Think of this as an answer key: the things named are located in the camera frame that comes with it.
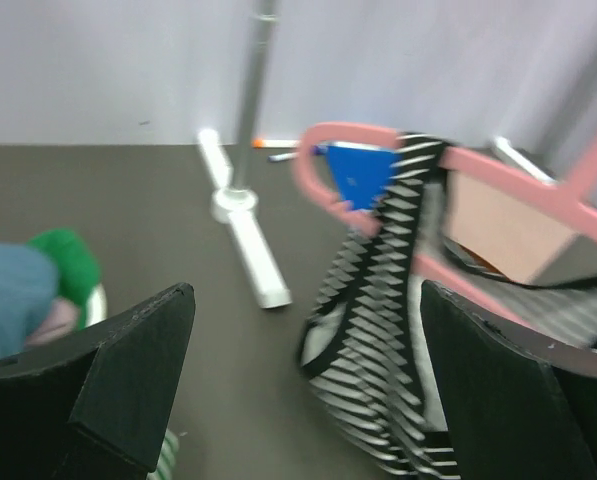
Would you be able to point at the pink folder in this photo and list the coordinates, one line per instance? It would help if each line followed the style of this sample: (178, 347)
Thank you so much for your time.
(519, 241)

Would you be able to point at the white right rack base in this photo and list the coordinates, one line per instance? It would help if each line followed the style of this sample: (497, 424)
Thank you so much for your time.
(508, 154)

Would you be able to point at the black white striped tank top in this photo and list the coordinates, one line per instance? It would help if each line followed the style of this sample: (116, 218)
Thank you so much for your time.
(366, 359)

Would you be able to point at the white laundry basket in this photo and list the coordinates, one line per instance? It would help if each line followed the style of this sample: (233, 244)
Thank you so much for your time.
(96, 308)

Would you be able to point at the silver left rack pole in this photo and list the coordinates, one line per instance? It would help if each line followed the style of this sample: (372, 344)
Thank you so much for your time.
(264, 18)

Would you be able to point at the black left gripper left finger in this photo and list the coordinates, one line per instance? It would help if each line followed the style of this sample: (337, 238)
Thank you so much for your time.
(96, 403)

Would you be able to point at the pink cloth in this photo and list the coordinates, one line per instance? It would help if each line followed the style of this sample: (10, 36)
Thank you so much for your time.
(61, 320)

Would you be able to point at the white rack base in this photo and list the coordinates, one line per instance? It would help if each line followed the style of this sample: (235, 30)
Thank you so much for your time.
(237, 208)
(508, 154)

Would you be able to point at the thick pink plastic hanger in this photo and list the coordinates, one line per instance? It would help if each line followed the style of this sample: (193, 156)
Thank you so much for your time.
(388, 235)

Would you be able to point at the green white striped cloth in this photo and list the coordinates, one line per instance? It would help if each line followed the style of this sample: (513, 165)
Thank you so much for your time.
(167, 458)

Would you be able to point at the blue-grey cloth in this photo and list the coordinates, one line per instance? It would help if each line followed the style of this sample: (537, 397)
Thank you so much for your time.
(28, 286)

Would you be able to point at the white left rack base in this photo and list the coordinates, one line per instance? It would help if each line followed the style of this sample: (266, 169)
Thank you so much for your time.
(237, 208)

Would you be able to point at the black right-side left gripper right finger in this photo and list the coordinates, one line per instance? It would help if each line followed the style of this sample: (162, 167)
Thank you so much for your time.
(518, 404)

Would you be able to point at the orange-capped white marker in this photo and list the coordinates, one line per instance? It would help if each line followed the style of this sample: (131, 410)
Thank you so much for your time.
(274, 143)

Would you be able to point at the blue folder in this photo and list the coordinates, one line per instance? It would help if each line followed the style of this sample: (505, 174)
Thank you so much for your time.
(360, 172)

